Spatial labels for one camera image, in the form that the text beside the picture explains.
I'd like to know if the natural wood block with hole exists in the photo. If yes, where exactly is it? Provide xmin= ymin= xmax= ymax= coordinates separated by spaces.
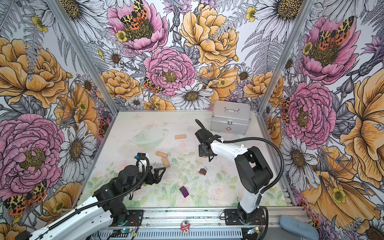
xmin=156 ymin=151 xmax=168 ymax=158

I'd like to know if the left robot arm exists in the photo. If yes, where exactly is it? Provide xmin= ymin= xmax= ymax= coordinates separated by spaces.
xmin=16 ymin=165 xmax=166 ymax=240

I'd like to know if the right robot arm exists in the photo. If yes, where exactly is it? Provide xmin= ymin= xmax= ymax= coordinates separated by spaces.
xmin=199 ymin=140 xmax=279 ymax=224

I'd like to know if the natural wood block lower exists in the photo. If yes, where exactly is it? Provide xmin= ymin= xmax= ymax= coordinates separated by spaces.
xmin=162 ymin=157 xmax=171 ymax=168

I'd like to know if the dark brown wood block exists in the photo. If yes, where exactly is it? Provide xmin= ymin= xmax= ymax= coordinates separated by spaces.
xmin=199 ymin=169 xmax=207 ymax=176

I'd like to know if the purple wood block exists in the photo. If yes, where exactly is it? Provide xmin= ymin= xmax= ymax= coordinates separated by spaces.
xmin=179 ymin=186 xmax=189 ymax=198

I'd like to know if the silver metal first-aid case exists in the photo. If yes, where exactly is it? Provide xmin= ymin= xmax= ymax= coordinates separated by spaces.
xmin=211 ymin=101 xmax=251 ymax=135

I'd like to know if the small pink red toy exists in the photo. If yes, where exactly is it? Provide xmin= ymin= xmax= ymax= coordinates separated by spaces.
xmin=180 ymin=221 xmax=191 ymax=233

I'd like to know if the grey blue cushion pad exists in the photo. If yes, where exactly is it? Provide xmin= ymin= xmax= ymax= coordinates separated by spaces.
xmin=280 ymin=215 xmax=320 ymax=240

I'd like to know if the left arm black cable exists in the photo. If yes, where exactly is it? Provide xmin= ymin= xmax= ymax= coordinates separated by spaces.
xmin=35 ymin=155 xmax=151 ymax=235

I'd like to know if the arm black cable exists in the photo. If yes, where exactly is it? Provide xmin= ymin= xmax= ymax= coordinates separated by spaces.
xmin=35 ymin=155 xmax=151 ymax=235
xmin=194 ymin=119 xmax=285 ymax=194

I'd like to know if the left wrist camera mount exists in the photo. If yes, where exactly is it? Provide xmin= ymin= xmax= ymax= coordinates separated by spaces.
xmin=135 ymin=153 xmax=149 ymax=164

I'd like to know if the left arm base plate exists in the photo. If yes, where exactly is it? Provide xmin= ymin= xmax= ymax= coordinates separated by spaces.
xmin=115 ymin=210 xmax=144 ymax=227

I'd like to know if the aluminium front rail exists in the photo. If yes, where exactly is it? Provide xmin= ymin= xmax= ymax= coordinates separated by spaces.
xmin=82 ymin=206 xmax=310 ymax=240

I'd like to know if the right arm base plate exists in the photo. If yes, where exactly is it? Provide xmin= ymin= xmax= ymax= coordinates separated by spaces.
xmin=224 ymin=208 xmax=268 ymax=226

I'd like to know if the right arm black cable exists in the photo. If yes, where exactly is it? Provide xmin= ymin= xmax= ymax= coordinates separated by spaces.
xmin=194 ymin=119 xmax=285 ymax=194

